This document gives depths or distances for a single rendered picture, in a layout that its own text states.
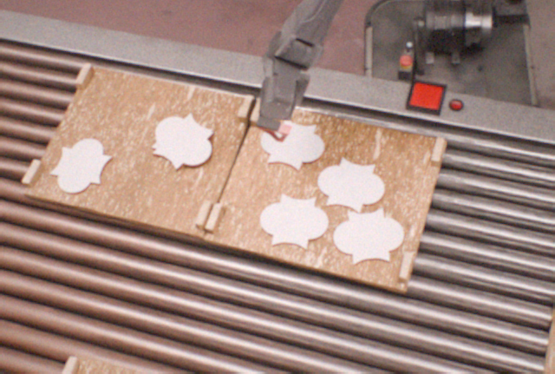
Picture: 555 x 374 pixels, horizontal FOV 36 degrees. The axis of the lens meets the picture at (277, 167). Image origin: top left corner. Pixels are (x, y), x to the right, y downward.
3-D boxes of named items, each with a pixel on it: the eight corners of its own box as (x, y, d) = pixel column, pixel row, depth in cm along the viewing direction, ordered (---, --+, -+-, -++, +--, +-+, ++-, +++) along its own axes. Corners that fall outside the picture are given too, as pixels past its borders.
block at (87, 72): (88, 69, 197) (84, 62, 195) (95, 70, 197) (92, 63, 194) (77, 89, 194) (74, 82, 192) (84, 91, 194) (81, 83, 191)
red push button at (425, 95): (415, 86, 188) (415, 82, 187) (442, 91, 187) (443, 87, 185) (409, 108, 185) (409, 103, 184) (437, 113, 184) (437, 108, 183)
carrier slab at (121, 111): (91, 69, 199) (89, 65, 198) (257, 103, 189) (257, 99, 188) (25, 196, 182) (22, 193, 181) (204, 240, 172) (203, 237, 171)
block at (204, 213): (205, 205, 175) (204, 198, 172) (214, 206, 174) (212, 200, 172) (195, 230, 172) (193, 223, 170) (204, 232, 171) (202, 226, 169)
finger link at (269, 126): (303, 125, 174) (299, 98, 166) (291, 154, 171) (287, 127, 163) (271, 118, 176) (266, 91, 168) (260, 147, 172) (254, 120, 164)
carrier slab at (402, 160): (261, 105, 189) (260, 101, 187) (446, 144, 179) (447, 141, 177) (205, 242, 172) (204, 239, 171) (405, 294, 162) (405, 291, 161)
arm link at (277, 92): (324, 42, 155) (282, 25, 152) (322, 93, 149) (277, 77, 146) (294, 75, 164) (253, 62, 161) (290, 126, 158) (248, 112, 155)
